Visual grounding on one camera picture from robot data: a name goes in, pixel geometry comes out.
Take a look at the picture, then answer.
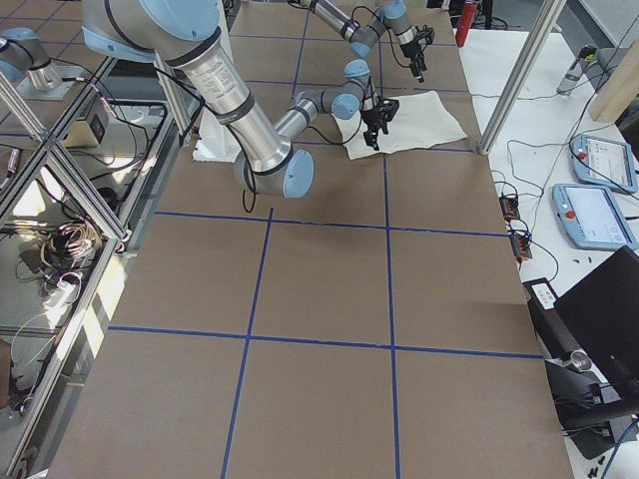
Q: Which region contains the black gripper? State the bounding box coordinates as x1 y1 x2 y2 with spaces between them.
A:
360 104 387 152
398 25 433 83

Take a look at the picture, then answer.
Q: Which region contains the cream long-sleeve cat shirt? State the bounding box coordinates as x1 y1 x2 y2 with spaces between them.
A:
345 91 467 160

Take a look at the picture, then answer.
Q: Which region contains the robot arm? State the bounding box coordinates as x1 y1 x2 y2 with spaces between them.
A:
83 1 398 199
288 0 434 83

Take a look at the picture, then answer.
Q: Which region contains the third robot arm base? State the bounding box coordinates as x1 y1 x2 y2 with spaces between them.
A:
1 27 85 101

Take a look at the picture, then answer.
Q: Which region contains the red fire extinguisher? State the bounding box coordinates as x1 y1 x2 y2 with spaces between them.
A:
455 0 477 48

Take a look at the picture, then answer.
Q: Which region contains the upper orange adapter box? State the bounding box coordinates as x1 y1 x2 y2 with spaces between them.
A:
499 196 521 221

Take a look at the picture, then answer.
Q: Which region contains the orange adapter box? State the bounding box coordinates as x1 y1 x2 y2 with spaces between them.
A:
509 232 532 261
499 196 521 221

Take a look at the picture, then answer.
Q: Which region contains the handheld scanner on stand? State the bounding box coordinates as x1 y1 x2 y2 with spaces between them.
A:
556 44 598 96

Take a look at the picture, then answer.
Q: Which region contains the lower orange adapter box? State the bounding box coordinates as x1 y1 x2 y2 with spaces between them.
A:
509 232 532 261

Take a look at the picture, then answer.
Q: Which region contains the upper teach pendant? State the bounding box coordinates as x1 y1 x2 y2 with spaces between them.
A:
569 134 638 195

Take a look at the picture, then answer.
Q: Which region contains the teach pendant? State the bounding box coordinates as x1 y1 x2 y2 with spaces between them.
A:
569 134 638 195
552 184 638 251

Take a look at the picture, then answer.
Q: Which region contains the lower teach pendant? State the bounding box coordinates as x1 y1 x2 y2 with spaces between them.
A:
552 184 638 251

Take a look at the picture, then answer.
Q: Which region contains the aluminium frame post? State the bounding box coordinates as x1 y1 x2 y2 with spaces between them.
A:
477 0 566 156

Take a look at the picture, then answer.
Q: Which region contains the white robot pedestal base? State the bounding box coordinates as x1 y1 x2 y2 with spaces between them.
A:
193 108 241 163

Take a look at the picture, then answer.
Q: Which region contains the aluminium frame rack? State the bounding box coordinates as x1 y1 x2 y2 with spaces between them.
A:
1 59 201 478

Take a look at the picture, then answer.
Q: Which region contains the bundle of cables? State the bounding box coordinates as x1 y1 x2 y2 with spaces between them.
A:
14 219 109 310

